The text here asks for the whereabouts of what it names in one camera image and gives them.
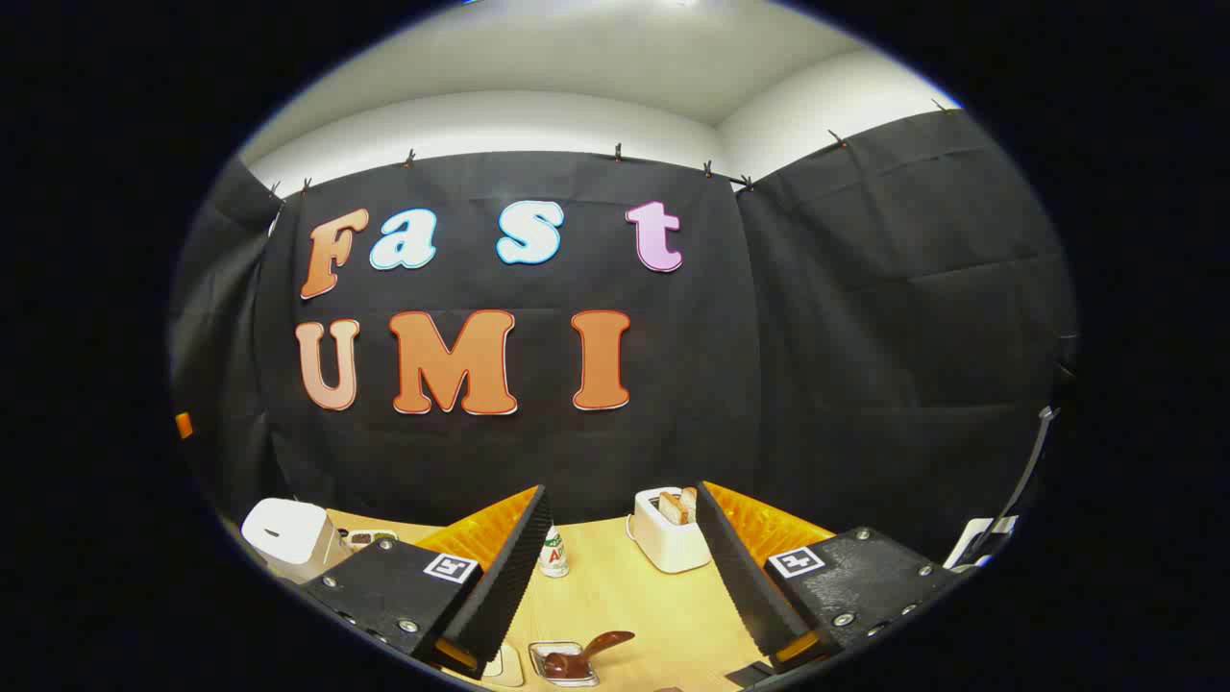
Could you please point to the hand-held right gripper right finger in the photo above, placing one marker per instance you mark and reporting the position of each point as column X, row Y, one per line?
column 745, row 577

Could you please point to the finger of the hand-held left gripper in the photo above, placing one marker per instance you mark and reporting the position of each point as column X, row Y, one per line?
column 184, row 425

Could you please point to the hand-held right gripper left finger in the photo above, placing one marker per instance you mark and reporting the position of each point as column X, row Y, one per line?
column 500, row 577

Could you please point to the brown wooden spoon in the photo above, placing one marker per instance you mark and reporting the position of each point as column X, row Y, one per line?
column 586, row 652

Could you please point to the silver chopstick holder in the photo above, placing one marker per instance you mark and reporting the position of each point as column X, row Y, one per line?
column 567, row 673

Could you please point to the white rice cooker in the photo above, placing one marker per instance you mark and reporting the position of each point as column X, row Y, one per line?
column 288, row 538

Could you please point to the white drink bottle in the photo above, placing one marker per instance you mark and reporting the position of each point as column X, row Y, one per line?
column 553, row 556

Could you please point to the white toaster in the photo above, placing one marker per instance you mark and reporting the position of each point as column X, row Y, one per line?
column 663, row 543

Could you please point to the toasted bread slice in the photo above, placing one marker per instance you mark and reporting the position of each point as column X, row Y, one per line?
column 671, row 507
column 689, row 500

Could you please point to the divided grain dish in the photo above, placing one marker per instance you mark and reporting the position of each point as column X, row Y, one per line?
column 370, row 538

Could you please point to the black backdrop cloth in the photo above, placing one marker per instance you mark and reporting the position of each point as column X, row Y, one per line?
column 817, row 336

